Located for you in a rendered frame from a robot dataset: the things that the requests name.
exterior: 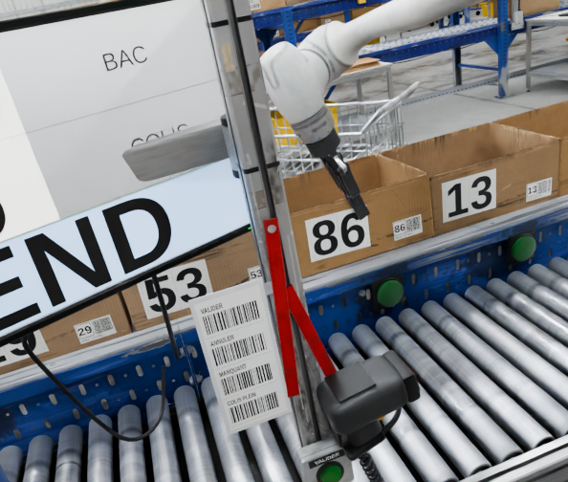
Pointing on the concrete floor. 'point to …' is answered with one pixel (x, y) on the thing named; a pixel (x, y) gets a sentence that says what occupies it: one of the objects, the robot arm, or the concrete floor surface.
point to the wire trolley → (353, 132)
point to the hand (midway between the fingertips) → (357, 205)
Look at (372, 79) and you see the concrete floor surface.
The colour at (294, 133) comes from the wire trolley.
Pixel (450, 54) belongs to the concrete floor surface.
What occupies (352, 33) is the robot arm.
